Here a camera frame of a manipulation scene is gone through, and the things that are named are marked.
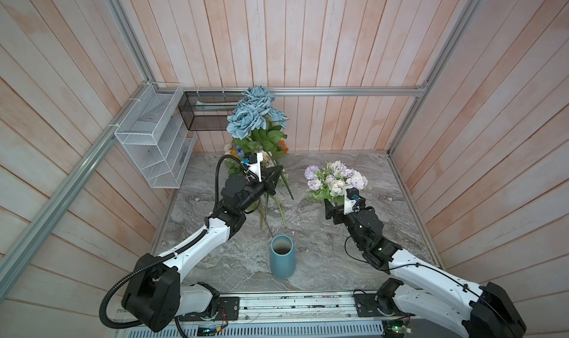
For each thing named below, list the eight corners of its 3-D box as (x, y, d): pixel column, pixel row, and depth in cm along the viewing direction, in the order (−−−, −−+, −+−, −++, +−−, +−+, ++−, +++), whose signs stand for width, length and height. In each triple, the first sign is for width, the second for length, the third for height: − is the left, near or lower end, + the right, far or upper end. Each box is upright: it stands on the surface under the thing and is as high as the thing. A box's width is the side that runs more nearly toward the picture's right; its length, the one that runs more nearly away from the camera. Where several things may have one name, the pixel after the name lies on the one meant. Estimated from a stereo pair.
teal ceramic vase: (272, 278, 82) (270, 259, 65) (272, 257, 87) (271, 234, 70) (292, 278, 82) (295, 259, 65) (291, 257, 87) (294, 234, 70)
